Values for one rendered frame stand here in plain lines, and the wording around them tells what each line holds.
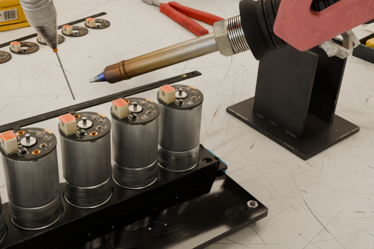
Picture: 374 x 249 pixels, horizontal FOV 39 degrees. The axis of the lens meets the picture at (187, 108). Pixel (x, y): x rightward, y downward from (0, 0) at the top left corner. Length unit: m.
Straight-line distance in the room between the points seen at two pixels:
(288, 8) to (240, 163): 0.17
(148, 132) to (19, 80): 0.19
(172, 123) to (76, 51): 0.22
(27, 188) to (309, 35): 0.14
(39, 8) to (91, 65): 0.26
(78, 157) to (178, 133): 0.06
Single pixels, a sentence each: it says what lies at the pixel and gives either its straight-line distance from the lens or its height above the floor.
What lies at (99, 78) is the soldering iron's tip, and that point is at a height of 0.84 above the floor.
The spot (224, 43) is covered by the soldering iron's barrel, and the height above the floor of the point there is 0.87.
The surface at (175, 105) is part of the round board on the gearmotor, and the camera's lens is 0.28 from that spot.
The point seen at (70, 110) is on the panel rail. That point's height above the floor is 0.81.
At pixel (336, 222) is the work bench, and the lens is 0.31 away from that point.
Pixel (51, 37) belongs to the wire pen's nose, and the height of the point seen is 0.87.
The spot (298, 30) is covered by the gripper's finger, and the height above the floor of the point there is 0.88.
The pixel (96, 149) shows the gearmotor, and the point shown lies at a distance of 0.25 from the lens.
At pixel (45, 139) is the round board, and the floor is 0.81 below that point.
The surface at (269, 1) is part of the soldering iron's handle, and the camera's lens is 0.21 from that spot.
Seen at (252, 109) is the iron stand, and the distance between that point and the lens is 0.39.
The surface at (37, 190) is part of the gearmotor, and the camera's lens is 0.25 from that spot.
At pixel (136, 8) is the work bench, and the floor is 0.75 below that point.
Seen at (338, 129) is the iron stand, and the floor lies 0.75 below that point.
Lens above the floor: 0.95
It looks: 31 degrees down
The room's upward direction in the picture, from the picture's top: 4 degrees clockwise
